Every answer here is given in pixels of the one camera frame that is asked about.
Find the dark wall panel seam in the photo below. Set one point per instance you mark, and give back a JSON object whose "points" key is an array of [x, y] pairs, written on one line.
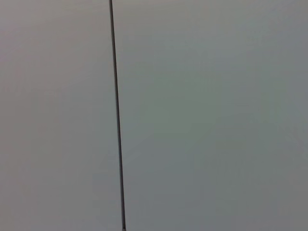
{"points": [[117, 96]]}

